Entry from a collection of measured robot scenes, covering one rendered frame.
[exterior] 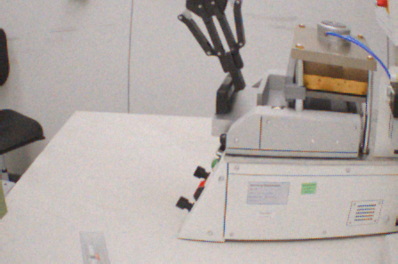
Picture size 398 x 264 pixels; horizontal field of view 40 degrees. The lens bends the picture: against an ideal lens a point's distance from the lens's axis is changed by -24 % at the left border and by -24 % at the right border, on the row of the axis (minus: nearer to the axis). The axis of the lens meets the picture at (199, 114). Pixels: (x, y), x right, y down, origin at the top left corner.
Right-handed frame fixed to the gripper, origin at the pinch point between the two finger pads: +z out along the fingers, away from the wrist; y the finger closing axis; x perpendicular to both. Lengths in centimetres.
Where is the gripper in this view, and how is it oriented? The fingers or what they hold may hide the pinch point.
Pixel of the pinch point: (234, 70)
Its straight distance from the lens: 124.1
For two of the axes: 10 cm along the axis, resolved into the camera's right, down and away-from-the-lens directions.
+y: -9.2, 2.6, 2.8
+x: -2.0, 3.0, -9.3
